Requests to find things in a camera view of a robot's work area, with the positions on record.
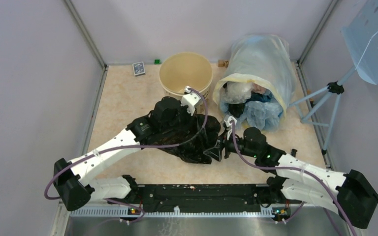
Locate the black trash bag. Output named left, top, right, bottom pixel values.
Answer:
left=228, top=103, right=247, bottom=118
left=142, top=114, right=221, bottom=164

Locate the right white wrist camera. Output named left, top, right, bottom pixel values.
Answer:
left=223, top=115, right=237, bottom=132

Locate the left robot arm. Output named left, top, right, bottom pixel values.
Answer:
left=50, top=92, right=202, bottom=211

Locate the small black plastic clip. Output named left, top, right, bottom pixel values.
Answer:
left=290, top=148, right=298, bottom=157

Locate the large translucent plastic bag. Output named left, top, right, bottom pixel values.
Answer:
left=213, top=35, right=297, bottom=123

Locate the white toothed cable rail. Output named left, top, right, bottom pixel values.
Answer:
left=70, top=206, right=275, bottom=218

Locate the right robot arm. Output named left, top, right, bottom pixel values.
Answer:
left=206, top=127, right=378, bottom=229

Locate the blue perforated lamp panel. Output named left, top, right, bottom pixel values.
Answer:
left=341, top=0, right=378, bottom=85

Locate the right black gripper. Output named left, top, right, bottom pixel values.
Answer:
left=204, top=127, right=258, bottom=161

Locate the white clear plastic bag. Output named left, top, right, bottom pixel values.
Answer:
left=221, top=82, right=253, bottom=104

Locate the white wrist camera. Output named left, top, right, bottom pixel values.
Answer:
left=181, top=86, right=201, bottom=116
left=223, top=115, right=237, bottom=132

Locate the beige round trash bin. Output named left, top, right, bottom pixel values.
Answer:
left=159, top=52, right=213, bottom=100

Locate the blue tripod stand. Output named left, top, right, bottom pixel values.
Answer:
left=288, top=66, right=359, bottom=154

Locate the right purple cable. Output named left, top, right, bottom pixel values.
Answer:
left=229, top=120, right=357, bottom=236

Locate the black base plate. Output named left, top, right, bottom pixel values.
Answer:
left=109, top=183, right=304, bottom=214

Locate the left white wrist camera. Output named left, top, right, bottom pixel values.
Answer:
left=181, top=86, right=201, bottom=116

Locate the small wooden block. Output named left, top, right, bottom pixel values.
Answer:
left=218, top=59, right=229, bottom=68

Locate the blue plastic bag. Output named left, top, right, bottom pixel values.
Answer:
left=219, top=92, right=284, bottom=131

